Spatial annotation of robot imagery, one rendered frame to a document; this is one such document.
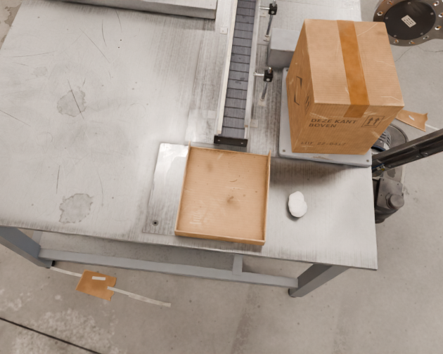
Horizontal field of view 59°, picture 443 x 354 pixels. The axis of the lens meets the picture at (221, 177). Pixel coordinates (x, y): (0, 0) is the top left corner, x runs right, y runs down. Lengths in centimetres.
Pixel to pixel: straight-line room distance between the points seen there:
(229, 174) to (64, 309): 114
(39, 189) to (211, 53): 76
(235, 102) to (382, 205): 96
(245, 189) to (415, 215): 134
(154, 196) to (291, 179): 43
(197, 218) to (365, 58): 66
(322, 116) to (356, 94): 10
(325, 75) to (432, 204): 147
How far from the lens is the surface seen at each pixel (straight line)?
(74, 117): 138
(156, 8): 164
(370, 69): 118
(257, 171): 124
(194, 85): 141
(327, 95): 108
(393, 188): 203
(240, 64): 141
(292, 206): 118
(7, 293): 215
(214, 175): 122
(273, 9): 149
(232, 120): 127
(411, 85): 284
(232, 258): 176
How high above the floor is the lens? 193
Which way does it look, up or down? 65 degrees down
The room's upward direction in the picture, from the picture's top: 8 degrees clockwise
